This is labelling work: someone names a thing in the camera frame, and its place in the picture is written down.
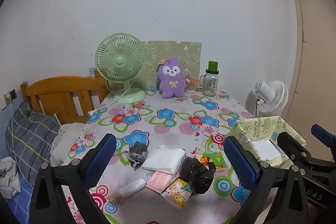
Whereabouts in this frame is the white soft pack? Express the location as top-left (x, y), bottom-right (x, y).
top-left (142, 145), bottom-right (185, 174)

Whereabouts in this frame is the cotton swab jar orange lid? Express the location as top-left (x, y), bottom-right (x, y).
top-left (185, 77), bottom-right (200, 93)

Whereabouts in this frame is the wooden bed headboard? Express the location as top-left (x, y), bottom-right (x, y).
top-left (20, 70), bottom-right (109, 125)

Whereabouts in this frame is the glass mug jar green lid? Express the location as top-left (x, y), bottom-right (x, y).
top-left (199, 61), bottom-right (219, 97)

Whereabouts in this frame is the floral tablecloth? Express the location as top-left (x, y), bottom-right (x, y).
top-left (62, 89), bottom-right (260, 224)

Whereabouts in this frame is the white blanket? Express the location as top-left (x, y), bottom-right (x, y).
top-left (50, 123), bottom-right (87, 167)

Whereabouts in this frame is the yellow cartoon storage box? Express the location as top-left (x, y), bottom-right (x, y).
top-left (234, 116), bottom-right (307, 169)

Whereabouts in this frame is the blue bed sheet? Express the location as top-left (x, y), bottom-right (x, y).
top-left (0, 174), bottom-right (40, 224)

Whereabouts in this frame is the grey plaid pillow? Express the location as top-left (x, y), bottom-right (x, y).
top-left (5, 102), bottom-right (62, 185)

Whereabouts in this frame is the grey knitted cloth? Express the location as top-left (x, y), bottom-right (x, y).
top-left (125, 141), bottom-right (149, 170)

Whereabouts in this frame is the white charger cable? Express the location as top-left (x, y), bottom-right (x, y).
top-left (5, 93), bottom-right (27, 177)

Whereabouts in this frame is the green desk fan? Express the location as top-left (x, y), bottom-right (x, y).
top-left (95, 33), bottom-right (146, 104)

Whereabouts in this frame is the purple plush toy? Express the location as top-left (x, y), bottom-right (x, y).
top-left (157, 57), bottom-right (187, 98)

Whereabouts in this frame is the white folded cloth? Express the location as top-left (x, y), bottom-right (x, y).
top-left (252, 139), bottom-right (282, 160)

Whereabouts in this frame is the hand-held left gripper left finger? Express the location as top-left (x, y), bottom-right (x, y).
top-left (29, 133), bottom-right (117, 224)

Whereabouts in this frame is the crumpled white cloth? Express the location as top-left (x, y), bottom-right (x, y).
top-left (0, 157), bottom-right (21, 199)

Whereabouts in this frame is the green patterned board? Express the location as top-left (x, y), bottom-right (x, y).
top-left (142, 40), bottom-right (202, 90)

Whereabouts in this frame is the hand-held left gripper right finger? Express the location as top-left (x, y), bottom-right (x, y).
top-left (223, 135), bottom-right (309, 224)

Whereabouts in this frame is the pink face mask pack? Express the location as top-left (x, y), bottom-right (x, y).
top-left (145, 170), bottom-right (176, 192)

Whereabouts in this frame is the clear plastic bag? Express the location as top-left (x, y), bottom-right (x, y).
top-left (109, 177), bottom-right (146, 205)

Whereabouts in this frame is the white standing fan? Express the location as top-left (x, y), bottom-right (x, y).
top-left (245, 80), bottom-right (289, 118)

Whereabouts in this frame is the green card packet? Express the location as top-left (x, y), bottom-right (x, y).
top-left (196, 152), bottom-right (227, 169)

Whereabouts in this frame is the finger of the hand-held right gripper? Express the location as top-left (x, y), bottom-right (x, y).
top-left (277, 132), bottom-right (319, 174)
top-left (311, 124), bottom-right (336, 163)

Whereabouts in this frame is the beige door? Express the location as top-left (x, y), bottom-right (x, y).
top-left (286, 0), bottom-right (336, 161)

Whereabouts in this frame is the cartoon tissue pack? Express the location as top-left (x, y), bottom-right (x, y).
top-left (160, 178), bottom-right (195, 207)

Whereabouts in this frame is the white fan power cable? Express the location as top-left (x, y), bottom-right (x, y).
top-left (88, 88), bottom-right (132, 117)

